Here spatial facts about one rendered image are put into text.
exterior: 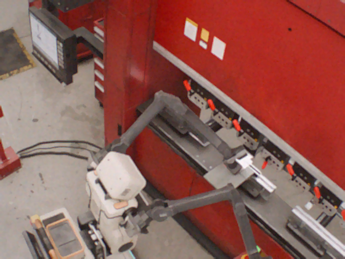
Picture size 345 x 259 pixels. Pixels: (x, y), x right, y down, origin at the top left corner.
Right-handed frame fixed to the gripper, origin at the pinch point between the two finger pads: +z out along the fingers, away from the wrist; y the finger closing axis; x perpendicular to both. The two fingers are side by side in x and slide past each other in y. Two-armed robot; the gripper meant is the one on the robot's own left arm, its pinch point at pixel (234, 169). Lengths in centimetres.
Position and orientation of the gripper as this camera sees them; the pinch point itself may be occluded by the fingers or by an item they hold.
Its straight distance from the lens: 263.0
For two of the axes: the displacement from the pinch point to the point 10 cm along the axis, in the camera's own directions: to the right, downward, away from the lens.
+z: 2.6, 3.8, 8.9
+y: -6.6, -6.0, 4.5
